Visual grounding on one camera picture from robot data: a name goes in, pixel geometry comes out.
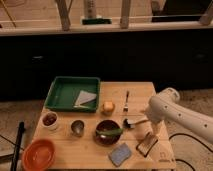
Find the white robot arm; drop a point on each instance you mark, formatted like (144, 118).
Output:
(165, 105)

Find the small metal cup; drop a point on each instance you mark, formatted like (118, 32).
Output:
(77, 128)

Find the yellow round food item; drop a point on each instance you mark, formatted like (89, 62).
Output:
(108, 107)

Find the white folded cloth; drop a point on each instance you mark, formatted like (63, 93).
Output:
(83, 98)

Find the metal fork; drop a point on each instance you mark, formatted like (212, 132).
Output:
(125, 109)

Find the green plastic tray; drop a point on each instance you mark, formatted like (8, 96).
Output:
(64, 91)

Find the green vegetable piece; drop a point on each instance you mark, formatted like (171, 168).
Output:
(113, 132)

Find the dark brown bowl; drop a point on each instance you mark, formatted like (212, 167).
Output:
(106, 140)

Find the small white bowl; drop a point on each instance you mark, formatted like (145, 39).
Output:
(50, 121)

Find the blue sponge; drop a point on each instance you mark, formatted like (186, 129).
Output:
(120, 154)

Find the green base wooden stand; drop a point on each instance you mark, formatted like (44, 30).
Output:
(90, 14)

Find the black pole stand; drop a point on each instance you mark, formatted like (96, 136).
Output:
(17, 148)

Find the orange plastic bowl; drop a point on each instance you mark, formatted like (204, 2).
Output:
(39, 155)

